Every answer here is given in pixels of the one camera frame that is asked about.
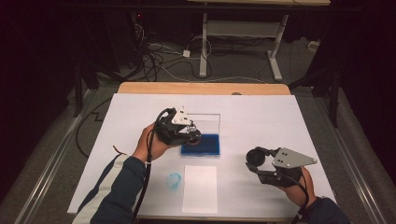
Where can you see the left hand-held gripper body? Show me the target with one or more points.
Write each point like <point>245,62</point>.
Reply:
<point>168,130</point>

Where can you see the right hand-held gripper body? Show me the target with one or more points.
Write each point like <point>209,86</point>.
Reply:
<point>289,158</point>

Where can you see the blue ink pad case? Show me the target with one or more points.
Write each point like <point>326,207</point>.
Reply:
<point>208,146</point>

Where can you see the person's left hand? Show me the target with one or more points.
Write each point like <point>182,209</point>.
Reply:
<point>146,146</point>

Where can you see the person's right hand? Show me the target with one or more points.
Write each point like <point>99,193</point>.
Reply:
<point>302,194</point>

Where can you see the large white table cover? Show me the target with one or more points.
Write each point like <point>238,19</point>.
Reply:
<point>249,124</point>

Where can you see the clear blue stamp cap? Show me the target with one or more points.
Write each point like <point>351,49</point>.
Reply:
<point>170,183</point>

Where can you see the wooden table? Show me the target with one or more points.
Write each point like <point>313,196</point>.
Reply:
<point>202,88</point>

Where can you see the small white paper sheet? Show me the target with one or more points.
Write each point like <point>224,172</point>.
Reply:
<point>200,193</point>

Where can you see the black metal stand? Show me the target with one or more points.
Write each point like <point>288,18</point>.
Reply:
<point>77,93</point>
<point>334,99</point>

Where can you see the white power adapter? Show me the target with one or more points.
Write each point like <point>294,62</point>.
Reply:
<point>186,53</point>

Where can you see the metal floor rail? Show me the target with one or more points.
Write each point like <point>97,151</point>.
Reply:
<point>351,165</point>
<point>53,158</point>

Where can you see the white metal desk frame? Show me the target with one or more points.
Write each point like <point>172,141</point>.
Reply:
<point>204,46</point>

